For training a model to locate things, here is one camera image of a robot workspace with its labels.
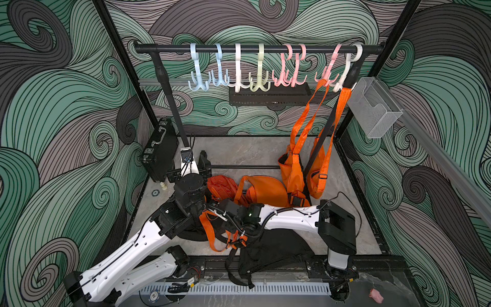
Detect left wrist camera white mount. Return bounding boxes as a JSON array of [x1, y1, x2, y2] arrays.
[[180, 147, 199, 177]]

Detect light blue hook inner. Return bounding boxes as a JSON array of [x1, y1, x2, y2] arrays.
[[209, 43, 230, 86]]

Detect pale green hook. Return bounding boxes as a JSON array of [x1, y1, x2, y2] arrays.
[[249, 43, 271, 92]]

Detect light blue hook outer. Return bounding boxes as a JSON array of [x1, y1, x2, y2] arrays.
[[188, 43, 210, 91]]

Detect black box on wall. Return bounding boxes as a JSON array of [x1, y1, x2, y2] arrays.
[[140, 118, 179, 182]]

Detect white hook left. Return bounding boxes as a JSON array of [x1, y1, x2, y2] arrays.
[[230, 43, 249, 93]]

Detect pink small object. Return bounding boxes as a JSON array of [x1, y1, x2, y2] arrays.
[[369, 289, 384, 304]]

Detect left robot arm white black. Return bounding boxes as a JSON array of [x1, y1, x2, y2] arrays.
[[63, 148, 211, 306]]

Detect white hook right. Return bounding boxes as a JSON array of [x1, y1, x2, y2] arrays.
[[333, 44, 363, 93]]

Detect black clothes rack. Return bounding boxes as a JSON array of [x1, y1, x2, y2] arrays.
[[133, 43, 386, 193]]

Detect red orange black backpack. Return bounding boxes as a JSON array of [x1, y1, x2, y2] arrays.
[[196, 175, 256, 253]]

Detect black bag orange straps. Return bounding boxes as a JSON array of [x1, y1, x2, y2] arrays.
[[224, 228, 315, 289]]

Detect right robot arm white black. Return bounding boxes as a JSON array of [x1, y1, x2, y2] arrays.
[[203, 199, 357, 285]]

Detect white slotted cable duct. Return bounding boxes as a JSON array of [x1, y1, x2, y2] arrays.
[[139, 281, 332, 297]]

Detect white hook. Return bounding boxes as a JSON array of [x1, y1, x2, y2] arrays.
[[333, 44, 363, 93], [230, 43, 249, 93]]

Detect light blue hook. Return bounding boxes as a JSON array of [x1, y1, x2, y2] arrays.
[[209, 43, 230, 86], [188, 43, 210, 91]]

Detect clear mesh wall bin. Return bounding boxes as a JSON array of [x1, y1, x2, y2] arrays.
[[348, 77, 403, 139]]

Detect orange fanny pack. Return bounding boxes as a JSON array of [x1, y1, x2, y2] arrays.
[[306, 88, 352, 199]]

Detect pink hook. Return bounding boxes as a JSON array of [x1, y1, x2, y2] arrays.
[[290, 43, 307, 88], [314, 43, 342, 87], [272, 43, 293, 87]]

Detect dark red pouch bag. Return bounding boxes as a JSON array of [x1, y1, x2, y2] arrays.
[[288, 191, 311, 207]]

